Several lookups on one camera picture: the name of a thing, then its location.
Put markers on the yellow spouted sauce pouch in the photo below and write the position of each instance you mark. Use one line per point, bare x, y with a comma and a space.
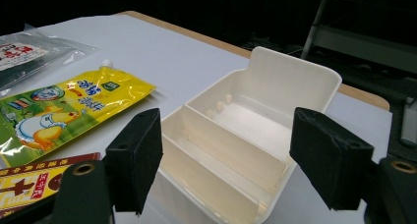
65, 112

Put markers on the clear plastic packet dark contents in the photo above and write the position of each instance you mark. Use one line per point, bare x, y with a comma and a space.
26, 53

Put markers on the aluminium rail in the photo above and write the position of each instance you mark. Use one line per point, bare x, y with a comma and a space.
409, 122

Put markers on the white plastic storage box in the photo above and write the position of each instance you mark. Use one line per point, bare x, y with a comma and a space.
255, 125

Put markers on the small red yellow carton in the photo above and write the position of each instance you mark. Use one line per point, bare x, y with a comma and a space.
23, 188

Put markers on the grey metal stand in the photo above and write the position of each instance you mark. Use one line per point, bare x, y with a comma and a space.
360, 44

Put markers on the white table sheet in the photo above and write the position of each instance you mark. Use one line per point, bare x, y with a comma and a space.
157, 53

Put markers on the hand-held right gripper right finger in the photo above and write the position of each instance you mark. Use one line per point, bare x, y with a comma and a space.
331, 158

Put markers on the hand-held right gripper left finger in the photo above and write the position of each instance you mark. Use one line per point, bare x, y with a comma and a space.
136, 158

